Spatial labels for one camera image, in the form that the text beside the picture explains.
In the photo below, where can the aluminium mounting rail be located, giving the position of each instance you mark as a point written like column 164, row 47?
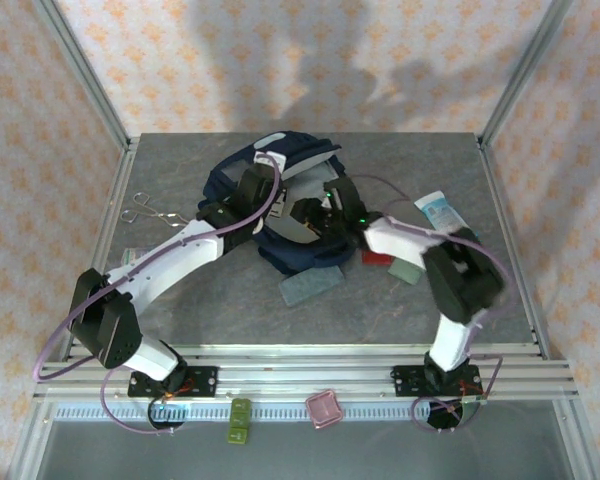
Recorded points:
column 300, row 372

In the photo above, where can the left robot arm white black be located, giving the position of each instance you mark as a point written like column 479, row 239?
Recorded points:
column 180, row 255

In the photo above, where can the red wallet case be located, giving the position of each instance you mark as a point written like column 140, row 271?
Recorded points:
column 377, row 260

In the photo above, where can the green snap wallet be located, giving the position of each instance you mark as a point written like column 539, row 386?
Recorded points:
column 405, row 274

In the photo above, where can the aluminium side rail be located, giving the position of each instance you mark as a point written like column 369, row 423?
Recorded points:
column 506, row 220
column 109, row 220

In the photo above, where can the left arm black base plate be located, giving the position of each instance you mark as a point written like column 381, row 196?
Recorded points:
column 202, row 381

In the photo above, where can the pink square lid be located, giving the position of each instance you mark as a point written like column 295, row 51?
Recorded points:
column 323, row 410

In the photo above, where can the green button block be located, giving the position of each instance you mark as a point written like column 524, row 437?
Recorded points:
column 239, row 422

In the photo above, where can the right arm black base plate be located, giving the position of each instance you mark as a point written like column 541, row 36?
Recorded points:
column 405, row 380

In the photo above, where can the grey-blue pencil case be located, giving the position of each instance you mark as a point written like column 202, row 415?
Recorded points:
column 310, row 285

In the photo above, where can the aluminium frame post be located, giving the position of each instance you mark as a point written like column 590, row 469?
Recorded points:
column 525, row 70
column 82, row 70

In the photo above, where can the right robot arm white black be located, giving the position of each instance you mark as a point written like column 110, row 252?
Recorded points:
column 460, row 280

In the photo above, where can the white blue tube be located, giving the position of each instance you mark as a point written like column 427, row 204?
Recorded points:
column 442, row 212

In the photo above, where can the navy blue backpack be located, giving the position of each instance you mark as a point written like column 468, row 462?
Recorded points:
column 310, row 255

